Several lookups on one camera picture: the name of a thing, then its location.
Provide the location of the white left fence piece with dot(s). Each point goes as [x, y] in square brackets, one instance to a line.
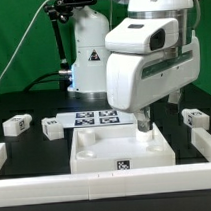
[3, 154]

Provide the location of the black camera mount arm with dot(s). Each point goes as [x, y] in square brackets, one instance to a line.
[59, 12]

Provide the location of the white fence piece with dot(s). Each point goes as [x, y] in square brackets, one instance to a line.
[3, 154]
[201, 139]

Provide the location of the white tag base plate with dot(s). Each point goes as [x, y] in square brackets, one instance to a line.
[94, 118]

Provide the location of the white square tabletop part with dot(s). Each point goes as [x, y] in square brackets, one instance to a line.
[118, 147]

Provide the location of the white right fence piece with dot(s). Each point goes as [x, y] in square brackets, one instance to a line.
[201, 139]

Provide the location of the white front fence rail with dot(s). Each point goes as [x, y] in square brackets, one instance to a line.
[77, 187]

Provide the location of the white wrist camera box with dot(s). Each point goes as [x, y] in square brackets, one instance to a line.
[143, 36]

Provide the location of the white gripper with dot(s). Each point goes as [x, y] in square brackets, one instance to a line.
[130, 88]

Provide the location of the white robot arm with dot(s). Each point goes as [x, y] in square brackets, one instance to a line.
[152, 53]

